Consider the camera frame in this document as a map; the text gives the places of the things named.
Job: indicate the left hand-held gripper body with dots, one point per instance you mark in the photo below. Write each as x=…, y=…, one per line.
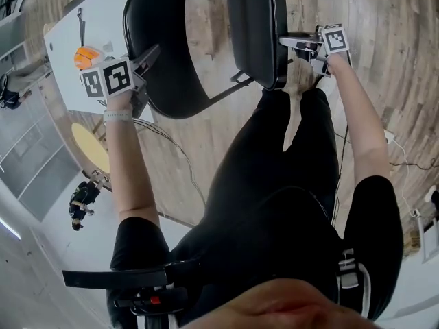
x=109, y=77

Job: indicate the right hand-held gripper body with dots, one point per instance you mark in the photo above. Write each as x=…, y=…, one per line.
x=334, y=39

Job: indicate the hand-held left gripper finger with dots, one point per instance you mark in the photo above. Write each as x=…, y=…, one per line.
x=147, y=56

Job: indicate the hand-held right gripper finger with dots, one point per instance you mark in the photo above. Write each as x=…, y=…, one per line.
x=295, y=41

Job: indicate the black folding chair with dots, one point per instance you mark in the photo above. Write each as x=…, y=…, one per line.
x=157, y=29

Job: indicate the person's right forearm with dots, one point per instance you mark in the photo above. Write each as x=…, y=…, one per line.
x=363, y=125

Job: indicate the person's left forearm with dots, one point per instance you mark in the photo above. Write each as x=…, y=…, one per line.
x=127, y=170

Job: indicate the orange and white box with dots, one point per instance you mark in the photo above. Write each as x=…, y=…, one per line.
x=85, y=57

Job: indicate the white wristband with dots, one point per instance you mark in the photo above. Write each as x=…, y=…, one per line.
x=118, y=117

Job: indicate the person's white right shoe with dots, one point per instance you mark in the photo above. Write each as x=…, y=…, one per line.
x=327, y=86

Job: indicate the large white desk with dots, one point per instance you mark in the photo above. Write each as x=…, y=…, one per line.
x=99, y=19

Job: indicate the round yellow table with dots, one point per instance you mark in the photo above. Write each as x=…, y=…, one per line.
x=87, y=146

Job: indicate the person's black clothing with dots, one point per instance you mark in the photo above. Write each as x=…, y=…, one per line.
x=260, y=183

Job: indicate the black chest-mounted bar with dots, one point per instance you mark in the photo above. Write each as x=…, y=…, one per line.
x=113, y=278

